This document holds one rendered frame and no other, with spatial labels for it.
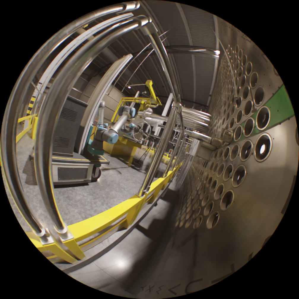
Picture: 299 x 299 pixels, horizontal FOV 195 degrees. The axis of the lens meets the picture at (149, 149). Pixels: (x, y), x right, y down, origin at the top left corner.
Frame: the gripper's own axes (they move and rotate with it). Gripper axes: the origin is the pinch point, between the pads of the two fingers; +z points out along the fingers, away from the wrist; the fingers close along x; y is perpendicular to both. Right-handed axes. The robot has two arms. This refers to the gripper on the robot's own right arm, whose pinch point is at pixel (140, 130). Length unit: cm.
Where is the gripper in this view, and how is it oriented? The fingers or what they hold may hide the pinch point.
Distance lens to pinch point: 161.7
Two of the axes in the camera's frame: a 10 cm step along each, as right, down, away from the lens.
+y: 6.7, 6.5, -3.6
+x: 6.3, -7.5, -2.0
